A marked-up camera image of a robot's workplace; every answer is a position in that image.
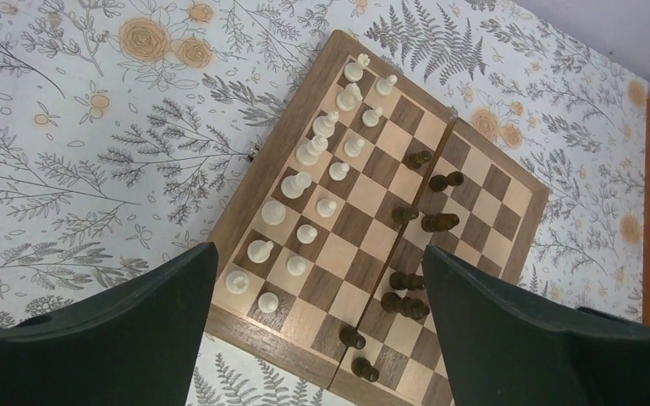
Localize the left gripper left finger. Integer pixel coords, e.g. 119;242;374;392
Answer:
0;242;218;405

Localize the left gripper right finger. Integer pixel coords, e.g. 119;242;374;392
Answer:
421;245;650;405

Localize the dark chess piece five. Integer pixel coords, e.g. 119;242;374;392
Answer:
388;272;425;290

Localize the dark chess piece six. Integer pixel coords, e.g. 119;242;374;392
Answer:
339;326;366;349

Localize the dark chess piece three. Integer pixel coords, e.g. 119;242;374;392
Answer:
391;206;419;224

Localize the dark chess piece two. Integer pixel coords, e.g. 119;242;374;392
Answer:
428;171;465;192

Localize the dark chess piece one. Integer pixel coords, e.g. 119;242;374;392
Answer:
403;150;432;171

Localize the dark chess piece four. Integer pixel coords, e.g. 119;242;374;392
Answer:
421;213;460;233

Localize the dark chess piece seven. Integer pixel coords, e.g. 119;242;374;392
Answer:
350;357;380;382

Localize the dark chess piece eight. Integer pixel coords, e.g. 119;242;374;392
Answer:
381;292;430;321

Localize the wooden chess board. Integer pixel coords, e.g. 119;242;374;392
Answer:
206;30;549;405

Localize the white rook near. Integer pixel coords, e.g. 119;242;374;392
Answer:
224;270;250;294

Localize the white rook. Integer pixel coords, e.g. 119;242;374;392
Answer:
343;53;370;83
224;270;250;294

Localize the white pawn eight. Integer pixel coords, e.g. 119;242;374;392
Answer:
257;292;279;314

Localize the white knight near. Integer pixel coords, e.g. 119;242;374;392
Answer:
246;239;274;264

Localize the white knight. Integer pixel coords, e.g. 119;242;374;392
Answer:
335;83;363;112
246;239;274;264

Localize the white pawn seven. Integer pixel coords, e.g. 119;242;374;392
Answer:
286;255;307;277

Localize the white bishop near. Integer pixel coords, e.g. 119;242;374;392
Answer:
261;200;287;226

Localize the white bishop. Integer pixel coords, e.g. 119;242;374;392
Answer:
311;110;339;138
261;200;287;226

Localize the white pawn six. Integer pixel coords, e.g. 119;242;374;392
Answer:
296;224;318;244

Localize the floral table cloth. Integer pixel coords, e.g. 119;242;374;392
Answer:
0;0;650;406

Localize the white king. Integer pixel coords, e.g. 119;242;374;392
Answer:
280;172;312;200

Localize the white pawn five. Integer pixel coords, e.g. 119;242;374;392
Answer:
316;198;338;218

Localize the white pawn four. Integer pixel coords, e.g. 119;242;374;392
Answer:
328;162;350;181

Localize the white pawn three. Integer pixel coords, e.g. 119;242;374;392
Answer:
343;138;366;158

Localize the white pawn two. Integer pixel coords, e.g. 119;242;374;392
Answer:
361;107;383;128

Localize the white bishop far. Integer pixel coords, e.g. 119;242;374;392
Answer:
311;110;339;138

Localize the white pawn one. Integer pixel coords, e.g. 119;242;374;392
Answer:
375;74;398;96

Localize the white knight far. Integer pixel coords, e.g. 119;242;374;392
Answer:
335;83;363;112

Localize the white rook far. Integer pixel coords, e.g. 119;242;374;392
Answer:
343;53;370;83

